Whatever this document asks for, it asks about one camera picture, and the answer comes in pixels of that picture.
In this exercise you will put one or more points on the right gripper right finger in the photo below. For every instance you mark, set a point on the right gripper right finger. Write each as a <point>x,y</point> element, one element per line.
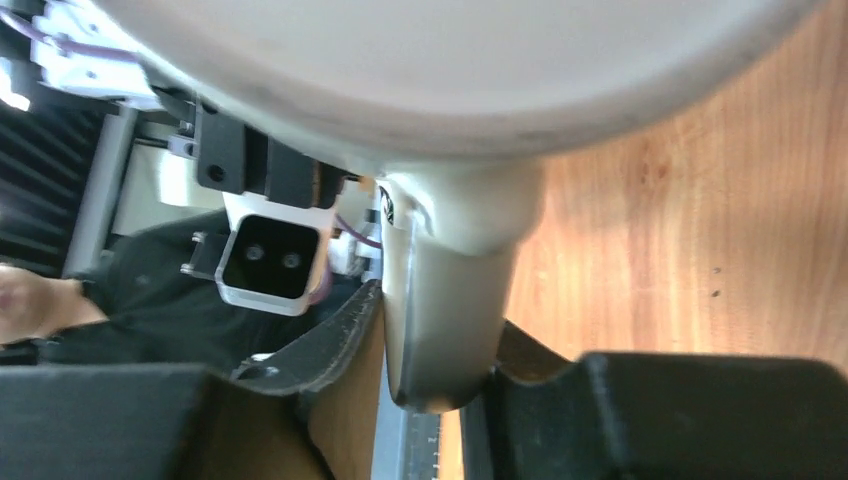
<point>628,415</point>

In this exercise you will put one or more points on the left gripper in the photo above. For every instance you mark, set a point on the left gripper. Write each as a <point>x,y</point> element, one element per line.
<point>232,157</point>

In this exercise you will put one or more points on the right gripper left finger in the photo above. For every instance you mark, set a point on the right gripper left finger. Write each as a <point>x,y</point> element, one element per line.
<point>306,412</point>

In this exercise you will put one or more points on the cream white mug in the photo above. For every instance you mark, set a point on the cream white mug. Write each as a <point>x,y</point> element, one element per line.
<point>451,106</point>

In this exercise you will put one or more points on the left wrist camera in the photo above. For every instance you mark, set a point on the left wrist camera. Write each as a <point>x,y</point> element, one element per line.
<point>275,257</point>

